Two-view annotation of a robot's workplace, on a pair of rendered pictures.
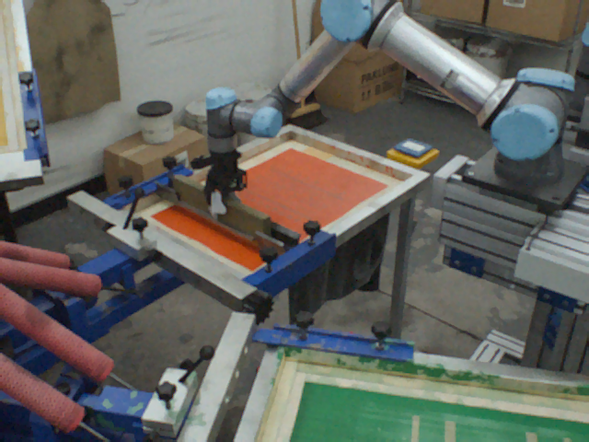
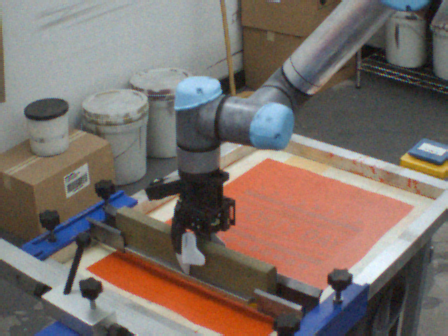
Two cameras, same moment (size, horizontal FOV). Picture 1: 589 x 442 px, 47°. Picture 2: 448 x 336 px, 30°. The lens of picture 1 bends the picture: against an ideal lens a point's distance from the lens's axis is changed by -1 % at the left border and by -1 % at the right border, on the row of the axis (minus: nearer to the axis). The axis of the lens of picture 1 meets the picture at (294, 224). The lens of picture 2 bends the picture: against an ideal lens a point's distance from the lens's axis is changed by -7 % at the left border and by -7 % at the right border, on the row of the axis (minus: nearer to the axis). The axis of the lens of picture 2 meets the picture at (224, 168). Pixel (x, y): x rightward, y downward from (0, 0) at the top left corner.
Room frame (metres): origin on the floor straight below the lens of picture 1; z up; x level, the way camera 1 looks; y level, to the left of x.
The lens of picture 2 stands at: (0.25, 0.21, 1.88)
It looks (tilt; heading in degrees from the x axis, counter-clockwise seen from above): 27 degrees down; 357
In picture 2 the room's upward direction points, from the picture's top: 1 degrees counter-clockwise
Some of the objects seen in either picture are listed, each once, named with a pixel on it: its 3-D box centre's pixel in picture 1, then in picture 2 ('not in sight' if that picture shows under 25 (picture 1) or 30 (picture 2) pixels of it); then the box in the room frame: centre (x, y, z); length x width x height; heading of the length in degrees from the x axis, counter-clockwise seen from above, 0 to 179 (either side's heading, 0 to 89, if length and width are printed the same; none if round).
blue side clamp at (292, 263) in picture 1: (291, 265); (311, 335); (1.39, 0.01, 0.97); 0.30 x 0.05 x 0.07; 139
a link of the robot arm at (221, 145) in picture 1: (223, 140); (199, 155); (1.58, 0.18, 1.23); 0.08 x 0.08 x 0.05
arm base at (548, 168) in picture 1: (531, 149); not in sight; (1.36, -0.53, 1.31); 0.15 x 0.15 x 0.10
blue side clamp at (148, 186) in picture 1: (151, 193); (81, 235); (1.76, 0.43, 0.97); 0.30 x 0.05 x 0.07; 139
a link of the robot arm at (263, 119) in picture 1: (259, 118); (259, 119); (1.55, 0.09, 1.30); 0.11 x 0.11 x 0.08; 62
